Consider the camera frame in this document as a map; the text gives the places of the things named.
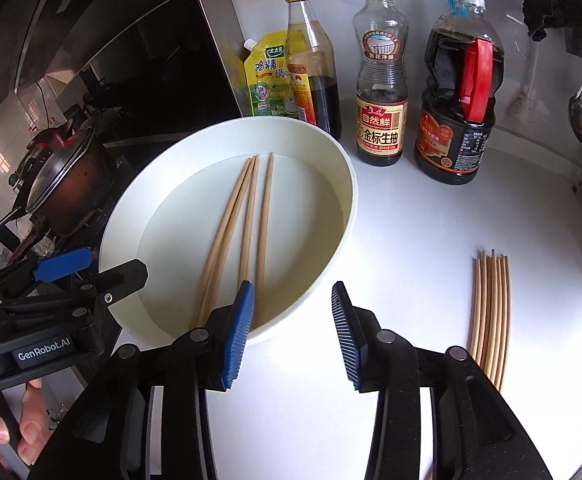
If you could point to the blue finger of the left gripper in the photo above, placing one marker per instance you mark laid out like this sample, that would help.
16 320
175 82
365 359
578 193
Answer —
51 269

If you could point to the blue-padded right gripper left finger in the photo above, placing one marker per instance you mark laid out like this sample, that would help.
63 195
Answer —
106 433

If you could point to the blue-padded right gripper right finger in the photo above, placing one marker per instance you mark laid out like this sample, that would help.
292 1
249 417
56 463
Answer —
475 433

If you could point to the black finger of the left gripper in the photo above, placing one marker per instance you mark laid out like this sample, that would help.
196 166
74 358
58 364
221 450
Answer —
121 279

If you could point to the wooden chopstick nine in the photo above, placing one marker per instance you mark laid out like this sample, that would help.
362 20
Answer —
499 316

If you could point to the wooden chopstick two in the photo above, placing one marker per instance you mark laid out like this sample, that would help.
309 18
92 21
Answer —
211 295

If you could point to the wooden chopstick one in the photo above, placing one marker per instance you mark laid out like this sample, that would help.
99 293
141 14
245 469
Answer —
211 260

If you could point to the wooden chopstick eight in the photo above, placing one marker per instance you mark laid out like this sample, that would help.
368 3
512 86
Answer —
492 313

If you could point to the wooden chopstick three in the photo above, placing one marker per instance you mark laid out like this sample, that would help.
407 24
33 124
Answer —
248 222

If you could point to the wooden chopstick seven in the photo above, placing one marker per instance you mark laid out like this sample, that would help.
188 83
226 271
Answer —
486 302

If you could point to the wooden chopstick five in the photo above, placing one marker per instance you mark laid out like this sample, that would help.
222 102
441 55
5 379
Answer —
475 327

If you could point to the wooden chopstick six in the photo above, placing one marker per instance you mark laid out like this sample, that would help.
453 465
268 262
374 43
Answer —
481 308

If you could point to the wooden chopstick ten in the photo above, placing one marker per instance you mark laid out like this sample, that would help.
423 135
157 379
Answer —
505 322

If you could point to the wooden chopstick four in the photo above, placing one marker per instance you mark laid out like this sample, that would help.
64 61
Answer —
262 242

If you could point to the person's left hand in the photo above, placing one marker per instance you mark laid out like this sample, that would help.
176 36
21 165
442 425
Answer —
33 424

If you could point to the dark pot with lid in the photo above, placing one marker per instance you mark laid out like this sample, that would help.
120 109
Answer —
73 181

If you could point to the white round bowl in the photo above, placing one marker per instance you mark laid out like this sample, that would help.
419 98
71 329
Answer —
168 216

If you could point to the stainless range hood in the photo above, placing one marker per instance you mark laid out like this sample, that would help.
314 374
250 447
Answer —
118 41

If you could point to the yellow green seasoning pouch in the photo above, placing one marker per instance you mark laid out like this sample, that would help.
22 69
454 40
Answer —
268 78

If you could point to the yellow cap vinegar bottle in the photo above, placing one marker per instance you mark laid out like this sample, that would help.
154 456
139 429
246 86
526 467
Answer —
310 60

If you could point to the hanging white brush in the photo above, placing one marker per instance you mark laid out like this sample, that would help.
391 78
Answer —
520 105

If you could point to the clear soy sauce bottle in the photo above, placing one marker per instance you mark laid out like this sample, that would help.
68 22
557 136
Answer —
381 89

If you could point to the large red-handled soy bottle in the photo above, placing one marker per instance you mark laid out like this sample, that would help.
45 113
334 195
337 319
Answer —
465 60

